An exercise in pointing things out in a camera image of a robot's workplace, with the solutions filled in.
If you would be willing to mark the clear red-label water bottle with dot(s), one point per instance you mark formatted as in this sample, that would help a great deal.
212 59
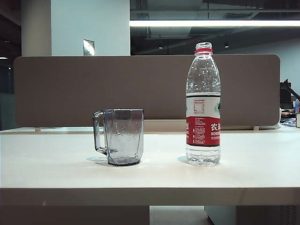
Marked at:
202 131

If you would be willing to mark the transparent grey faceted mug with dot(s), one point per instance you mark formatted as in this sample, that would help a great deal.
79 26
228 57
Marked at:
124 136

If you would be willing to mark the white ceiling light strip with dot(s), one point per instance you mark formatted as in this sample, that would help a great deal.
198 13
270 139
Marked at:
211 23

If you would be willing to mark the black monitor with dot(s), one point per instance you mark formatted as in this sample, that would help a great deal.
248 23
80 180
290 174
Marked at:
284 96

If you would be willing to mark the white box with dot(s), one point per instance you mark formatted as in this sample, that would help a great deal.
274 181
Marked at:
298 120

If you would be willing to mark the grey under-desk cabinet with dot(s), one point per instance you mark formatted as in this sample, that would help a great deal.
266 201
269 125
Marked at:
257 215

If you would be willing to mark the metal wall plate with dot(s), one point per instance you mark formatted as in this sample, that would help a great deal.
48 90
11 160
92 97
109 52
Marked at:
88 48

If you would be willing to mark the beige partition foot bracket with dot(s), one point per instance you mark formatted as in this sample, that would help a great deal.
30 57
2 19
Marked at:
37 129
256 128

